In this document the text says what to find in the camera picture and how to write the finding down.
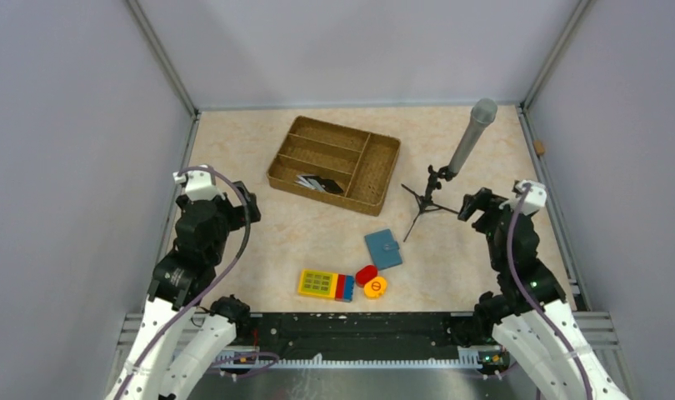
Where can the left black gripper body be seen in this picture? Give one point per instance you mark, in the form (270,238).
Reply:
(232,217)

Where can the yellow window toy block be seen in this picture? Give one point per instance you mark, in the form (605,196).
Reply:
(317,284)

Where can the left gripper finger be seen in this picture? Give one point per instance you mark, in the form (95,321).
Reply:
(250,199)
(182,202)

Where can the blue toy block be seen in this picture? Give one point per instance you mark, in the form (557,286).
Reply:
(348,289)

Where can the red rounded toy block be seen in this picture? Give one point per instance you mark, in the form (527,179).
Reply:
(365,275)

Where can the grey microphone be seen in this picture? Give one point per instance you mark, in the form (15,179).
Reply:
(482,115)

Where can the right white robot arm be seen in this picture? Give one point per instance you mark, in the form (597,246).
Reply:
(530,317)

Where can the woven wicker tray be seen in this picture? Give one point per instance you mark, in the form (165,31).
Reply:
(361,162)

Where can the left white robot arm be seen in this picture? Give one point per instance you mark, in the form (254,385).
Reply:
(154,368)

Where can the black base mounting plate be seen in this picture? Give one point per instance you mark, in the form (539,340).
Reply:
(371,337)

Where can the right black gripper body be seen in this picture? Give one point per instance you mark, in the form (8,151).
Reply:
(487,224)

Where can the black tripod mic stand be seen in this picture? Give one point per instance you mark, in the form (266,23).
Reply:
(425,201)

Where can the small brown wall object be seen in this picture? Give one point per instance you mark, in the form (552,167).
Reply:
(538,147)

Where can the blue leather card holder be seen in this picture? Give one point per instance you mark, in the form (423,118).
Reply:
(384,249)

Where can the yellow round toy block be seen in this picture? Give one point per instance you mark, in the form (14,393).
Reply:
(375,288)

